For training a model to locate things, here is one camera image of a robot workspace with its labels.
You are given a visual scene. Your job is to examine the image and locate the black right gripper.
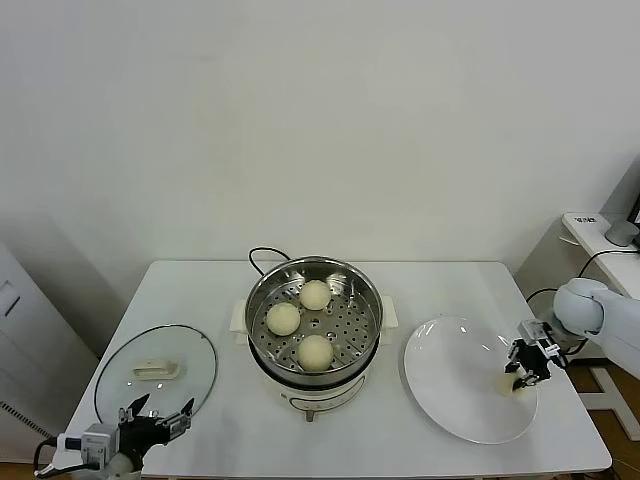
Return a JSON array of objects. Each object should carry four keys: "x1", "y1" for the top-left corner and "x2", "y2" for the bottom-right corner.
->
[{"x1": 503, "y1": 340, "x2": 552, "y2": 392}]

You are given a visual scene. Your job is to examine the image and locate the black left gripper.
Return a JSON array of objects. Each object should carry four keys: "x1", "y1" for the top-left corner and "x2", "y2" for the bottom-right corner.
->
[{"x1": 117, "y1": 393, "x2": 197, "y2": 454}]

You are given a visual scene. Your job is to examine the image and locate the white steamed baozi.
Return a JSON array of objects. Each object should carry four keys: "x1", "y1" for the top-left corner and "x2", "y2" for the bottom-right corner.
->
[
  {"x1": 492, "y1": 369, "x2": 531, "y2": 399},
  {"x1": 297, "y1": 333, "x2": 335, "y2": 373},
  {"x1": 265, "y1": 301, "x2": 303, "y2": 337},
  {"x1": 298, "y1": 279, "x2": 332, "y2": 312}
]

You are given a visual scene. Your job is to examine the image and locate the round glass pot lid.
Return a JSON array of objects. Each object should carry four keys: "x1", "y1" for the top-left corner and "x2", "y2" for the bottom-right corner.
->
[{"x1": 93, "y1": 324, "x2": 220, "y2": 434}]

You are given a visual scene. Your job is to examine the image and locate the stainless steel steamer basket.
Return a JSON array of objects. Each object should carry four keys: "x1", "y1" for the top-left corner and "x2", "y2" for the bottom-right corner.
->
[{"x1": 245, "y1": 256, "x2": 385, "y2": 378}]

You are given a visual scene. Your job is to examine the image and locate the white round plate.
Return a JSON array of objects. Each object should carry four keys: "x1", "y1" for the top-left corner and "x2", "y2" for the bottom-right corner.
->
[{"x1": 403, "y1": 315, "x2": 540, "y2": 445}]

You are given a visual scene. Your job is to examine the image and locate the white side desk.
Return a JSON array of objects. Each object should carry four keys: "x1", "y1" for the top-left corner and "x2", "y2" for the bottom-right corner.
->
[{"x1": 558, "y1": 212, "x2": 640, "y2": 427}]

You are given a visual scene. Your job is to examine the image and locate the white cabinet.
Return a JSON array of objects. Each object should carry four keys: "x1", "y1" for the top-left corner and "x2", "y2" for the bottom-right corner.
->
[{"x1": 0, "y1": 239, "x2": 101, "y2": 442}]

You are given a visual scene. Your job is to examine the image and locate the white electric cooker base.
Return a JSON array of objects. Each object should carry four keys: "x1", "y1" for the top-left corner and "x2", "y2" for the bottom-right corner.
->
[{"x1": 228, "y1": 294, "x2": 401, "y2": 424}]

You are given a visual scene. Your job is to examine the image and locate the grey monitor stand base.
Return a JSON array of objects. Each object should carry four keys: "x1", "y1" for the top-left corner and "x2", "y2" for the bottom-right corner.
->
[{"x1": 604, "y1": 218, "x2": 635, "y2": 247}]

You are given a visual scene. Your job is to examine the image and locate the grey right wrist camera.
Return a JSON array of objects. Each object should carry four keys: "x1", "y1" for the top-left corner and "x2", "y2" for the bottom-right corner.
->
[{"x1": 516, "y1": 320, "x2": 552, "y2": 347}]

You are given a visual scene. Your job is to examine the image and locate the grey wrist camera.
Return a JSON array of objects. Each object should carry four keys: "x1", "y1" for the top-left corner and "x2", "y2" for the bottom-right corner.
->
[
  {"x1": 516, "y1": 320, "x2": 552, "y2": 347},
  {"x1": 56, "y1": 423, "x2": 119, "y2": 464}
]

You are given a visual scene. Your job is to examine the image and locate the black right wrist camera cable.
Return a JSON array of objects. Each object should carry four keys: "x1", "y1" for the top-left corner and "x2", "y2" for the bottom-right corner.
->
[{"x1": 557, "y1": 337, "x2": 590, "y2": 370}]

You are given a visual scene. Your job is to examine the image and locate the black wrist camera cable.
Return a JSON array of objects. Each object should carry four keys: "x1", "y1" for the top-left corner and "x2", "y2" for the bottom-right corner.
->
[
  {"x1": 31, "y1": 438, "x2": 101, "y2": 476},
  {"x1": 557, "y1": 337, "x2": 590, "y2": 370}
]

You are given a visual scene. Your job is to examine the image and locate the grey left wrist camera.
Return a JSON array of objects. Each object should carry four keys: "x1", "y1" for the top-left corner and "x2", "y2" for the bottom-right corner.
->
[{"x1": 56, "y1": 423, "x2": 119, "y2": 464}]

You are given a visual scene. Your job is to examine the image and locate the black left wrist camera cable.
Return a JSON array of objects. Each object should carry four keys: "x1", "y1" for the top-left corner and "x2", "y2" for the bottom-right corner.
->
[{"x1": 31, "y1": 438, "x2": 101, "y2": 476}]

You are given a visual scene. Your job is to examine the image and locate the black power adapter cable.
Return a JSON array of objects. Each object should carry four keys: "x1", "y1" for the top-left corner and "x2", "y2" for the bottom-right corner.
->
[{"x1": 524, "y1": 248, "x2": 640, "y2": 304}]

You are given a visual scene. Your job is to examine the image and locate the black cooker power cord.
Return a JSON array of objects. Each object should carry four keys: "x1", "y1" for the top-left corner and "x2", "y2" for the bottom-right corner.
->
[{"x1": 248, "y1": 246, "x2": 295, "y2": 277}]

